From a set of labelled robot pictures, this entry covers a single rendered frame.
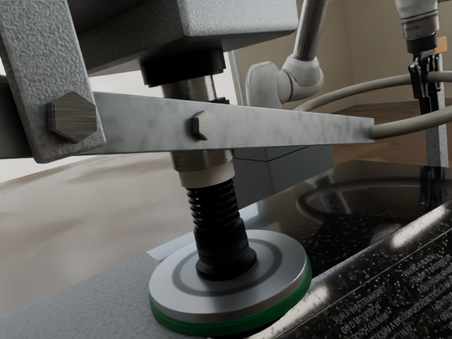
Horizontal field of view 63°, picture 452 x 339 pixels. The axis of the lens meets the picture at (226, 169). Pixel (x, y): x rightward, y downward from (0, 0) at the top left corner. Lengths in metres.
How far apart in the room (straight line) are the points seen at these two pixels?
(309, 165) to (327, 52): 6.56
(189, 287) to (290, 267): 0.13
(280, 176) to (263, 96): 0.37
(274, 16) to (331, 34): 7.89
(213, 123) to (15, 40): 0.19
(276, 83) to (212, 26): 1.36
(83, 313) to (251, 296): 0.25
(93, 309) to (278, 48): 6.83
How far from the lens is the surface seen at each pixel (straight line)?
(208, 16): 0.34
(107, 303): 0.57
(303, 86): 1.77
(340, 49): 8.46
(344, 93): 1.23
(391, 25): 8.18
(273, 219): 0.70
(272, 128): 0.48
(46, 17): 0.28
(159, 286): 0.51
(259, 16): 0.40
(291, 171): 1.60
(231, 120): 0.41
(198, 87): 0.43
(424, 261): 0.62
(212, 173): 0.44
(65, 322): 0.57
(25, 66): 0.26
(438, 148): 2.37
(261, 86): 1.67
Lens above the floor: 1.09
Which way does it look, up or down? 13 degrees down
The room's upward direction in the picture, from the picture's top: 12 degrees counter-clockwise
